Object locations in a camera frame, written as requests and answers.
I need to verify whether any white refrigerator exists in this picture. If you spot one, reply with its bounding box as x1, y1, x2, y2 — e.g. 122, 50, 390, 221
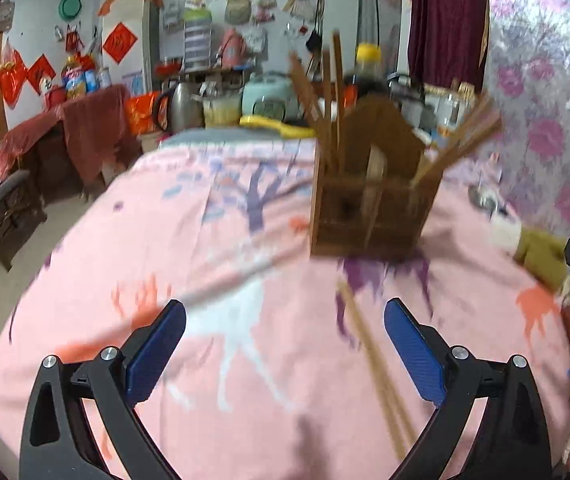
97, 0, 162, 98

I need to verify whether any orange plastic bag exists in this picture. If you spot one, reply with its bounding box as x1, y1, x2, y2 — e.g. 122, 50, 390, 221
125, 92, 163, 136

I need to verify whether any red cloth covered table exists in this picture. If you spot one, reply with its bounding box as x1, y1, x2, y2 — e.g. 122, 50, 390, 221
0, 85, 142, 188

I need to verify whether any olive green plush cloth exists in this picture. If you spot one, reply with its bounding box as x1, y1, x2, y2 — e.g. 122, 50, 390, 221
490, 215, 570, 293

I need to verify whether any yellow cooking oil bottle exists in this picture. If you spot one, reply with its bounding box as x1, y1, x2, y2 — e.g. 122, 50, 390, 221
63, 55, 88, 101

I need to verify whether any grey white striped container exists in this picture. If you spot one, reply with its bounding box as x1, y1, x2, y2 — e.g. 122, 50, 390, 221
183, 7, 214, 73

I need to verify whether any pink deer print tablecloth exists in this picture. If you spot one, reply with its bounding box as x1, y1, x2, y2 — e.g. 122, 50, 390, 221
0, 137, 570, 480

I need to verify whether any red diamond paper decoration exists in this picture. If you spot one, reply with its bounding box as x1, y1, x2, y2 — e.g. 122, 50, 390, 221
27, 55, 58, 95

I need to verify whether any brown wooden chopstick holder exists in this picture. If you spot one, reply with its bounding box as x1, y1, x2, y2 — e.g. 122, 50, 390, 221
310, 95, 446, 264

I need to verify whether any steel kettle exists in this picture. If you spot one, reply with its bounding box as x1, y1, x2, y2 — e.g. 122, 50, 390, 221
152, 81, 204, 134

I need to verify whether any metal spoon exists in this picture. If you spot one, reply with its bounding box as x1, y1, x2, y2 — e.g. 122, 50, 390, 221
467, 184, 500, 217

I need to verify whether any mint green rice cooker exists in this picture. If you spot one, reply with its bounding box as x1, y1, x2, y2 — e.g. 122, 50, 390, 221
241, 72, 302, 123

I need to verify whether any dark sauce bottle yellow cap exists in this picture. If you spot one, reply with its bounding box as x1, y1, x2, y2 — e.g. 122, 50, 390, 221
344, 43, 390, 108

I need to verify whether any yellow plastic utensil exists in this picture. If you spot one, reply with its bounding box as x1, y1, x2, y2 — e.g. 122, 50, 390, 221
239, 115, 318, 139

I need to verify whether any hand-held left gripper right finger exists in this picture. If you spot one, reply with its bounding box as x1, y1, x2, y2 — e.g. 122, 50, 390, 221
384, 297, 552, 480

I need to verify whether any red diamond paper poster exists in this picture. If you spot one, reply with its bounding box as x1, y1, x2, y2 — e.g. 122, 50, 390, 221
102, 21, 138, 64

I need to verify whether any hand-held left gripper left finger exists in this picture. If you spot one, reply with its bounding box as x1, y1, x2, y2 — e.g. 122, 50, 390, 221
19, 299, 187, 480

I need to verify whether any maroon curtain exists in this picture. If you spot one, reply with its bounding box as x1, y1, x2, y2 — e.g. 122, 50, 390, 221
407, 0, 489, 96

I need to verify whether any wooden chair grey cushion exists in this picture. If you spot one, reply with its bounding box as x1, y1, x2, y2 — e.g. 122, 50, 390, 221
0, 139, 49, 272

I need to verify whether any single bamboo chopstick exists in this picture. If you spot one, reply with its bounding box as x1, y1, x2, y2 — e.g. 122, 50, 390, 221
345, 285, 418, 453
336, 280, 406, 461

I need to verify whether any bunch of wooden chopsticks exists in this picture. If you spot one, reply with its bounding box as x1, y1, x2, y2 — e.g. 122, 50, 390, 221
287, 30, 503, 191

